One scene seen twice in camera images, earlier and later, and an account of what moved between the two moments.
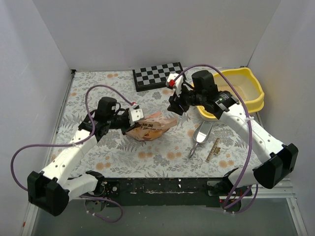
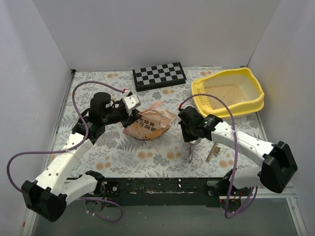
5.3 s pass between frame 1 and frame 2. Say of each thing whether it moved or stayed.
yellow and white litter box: stayed
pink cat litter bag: moved
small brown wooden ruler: stayed
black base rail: stayed
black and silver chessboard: stayed
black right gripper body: moved
